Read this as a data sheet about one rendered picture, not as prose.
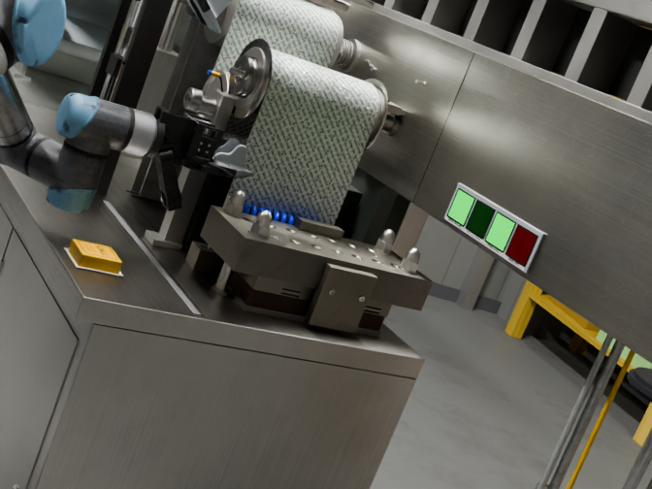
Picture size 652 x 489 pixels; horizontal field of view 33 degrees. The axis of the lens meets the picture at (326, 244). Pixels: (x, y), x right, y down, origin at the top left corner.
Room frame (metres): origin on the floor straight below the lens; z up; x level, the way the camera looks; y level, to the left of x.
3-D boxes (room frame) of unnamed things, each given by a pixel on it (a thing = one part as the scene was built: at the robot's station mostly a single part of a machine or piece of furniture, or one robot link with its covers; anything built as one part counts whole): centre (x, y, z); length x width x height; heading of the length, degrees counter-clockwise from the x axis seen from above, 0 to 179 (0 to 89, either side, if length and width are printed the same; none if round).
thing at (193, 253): (1.98, 0.10, 0.92); 0.28 x 0.04 x 0.04; 123
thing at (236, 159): (1.90, 0.20, 1.11); 0.09 x 0.03 x 0.06; 122
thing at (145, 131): (1.81, 0.37, 1.11); 0.08 x 0.05 x 0.08; 33
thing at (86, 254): (1.71, 0.34, 0.91); 0.07 x 0.07 x 0.02; 33
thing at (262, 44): (1.97, 0.24, 1.25); 0.15 x 0.01 x 0.15; 33
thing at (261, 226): (1.78, 0.11, 1.05); 0.04 x 0.04 x 0.04
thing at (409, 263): (1.95, -0.16, 1.05); 0.04 x 0.04 x 0.04
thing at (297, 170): (1.98, 0.10, 1.11); 0.23 x 0.01 x 0.18; 123
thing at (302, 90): (2.15, 0.20, 1.16); 0.39 x 0.23 x 0.51; 33
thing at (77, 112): (1.77, 0.43, 1.11); 0.11 x 0.08 x 0.09; 123
